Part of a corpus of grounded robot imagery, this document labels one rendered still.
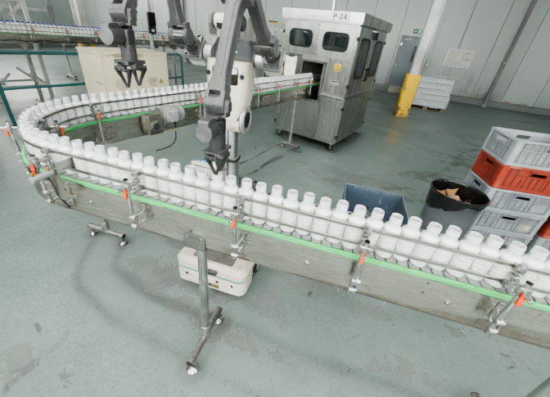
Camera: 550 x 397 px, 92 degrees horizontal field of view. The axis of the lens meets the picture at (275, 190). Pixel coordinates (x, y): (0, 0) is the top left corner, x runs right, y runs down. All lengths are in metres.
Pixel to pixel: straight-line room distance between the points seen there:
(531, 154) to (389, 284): 2.19
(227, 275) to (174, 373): 0.59
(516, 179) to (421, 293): 2.13
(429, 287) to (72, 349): 1.86
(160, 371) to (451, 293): 1.48
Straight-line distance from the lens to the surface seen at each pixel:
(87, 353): 2.03
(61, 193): 1.47
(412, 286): 1.10
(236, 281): 1.89
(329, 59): 4.55
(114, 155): 1.29
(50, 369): 2.07
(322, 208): 0.94
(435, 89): 10.29
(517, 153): 2.98
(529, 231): 3.49
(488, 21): 13.50
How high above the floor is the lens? 1.64
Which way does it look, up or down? 30 degrees down
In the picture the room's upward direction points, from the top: 7 degrees clockwise
